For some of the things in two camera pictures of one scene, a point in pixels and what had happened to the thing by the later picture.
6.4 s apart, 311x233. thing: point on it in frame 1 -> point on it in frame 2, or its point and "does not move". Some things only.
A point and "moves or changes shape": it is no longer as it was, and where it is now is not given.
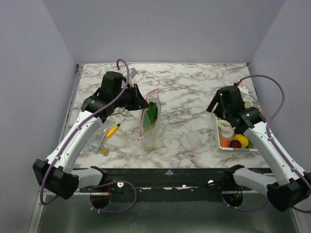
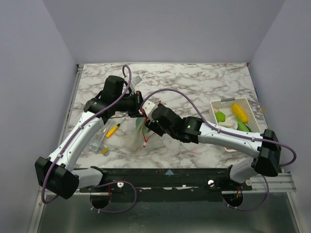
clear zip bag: x=99 y=135 does not move
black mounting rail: x=163 y=185 does not move
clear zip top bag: x=149 y=137 moves or changes shape
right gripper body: x=219 y=102 -> x=152 y=126
